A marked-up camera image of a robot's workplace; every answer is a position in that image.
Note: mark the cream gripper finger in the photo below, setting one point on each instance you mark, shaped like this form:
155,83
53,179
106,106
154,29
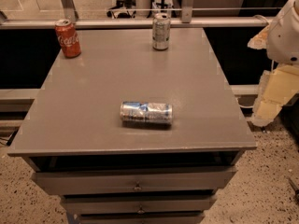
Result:
276,89
259,41

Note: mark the grey drawer cabinet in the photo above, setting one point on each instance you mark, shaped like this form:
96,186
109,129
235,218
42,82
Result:
126,134

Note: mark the black office chair base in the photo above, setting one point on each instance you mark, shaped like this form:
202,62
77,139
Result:
122,10

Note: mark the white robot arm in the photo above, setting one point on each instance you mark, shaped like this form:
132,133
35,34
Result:
283,36

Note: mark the bottom grey drawer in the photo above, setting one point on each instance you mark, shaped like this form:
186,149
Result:
153,218

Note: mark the metal railing frame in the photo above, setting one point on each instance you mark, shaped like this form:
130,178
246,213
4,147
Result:
197,22

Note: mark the silver green 7up can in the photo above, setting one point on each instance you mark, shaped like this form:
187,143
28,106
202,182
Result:
161,31

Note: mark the grey drawer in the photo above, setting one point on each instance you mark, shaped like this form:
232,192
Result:
139,204
125,181
153,218

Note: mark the middle grey drawer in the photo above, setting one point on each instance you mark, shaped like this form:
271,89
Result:
139,204

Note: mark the red coke can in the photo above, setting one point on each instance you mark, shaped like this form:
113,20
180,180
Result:
67,38

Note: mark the crushed blue silver can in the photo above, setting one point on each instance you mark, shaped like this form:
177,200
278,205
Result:
156,113

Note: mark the top grey drawer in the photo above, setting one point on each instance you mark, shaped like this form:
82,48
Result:
125,181

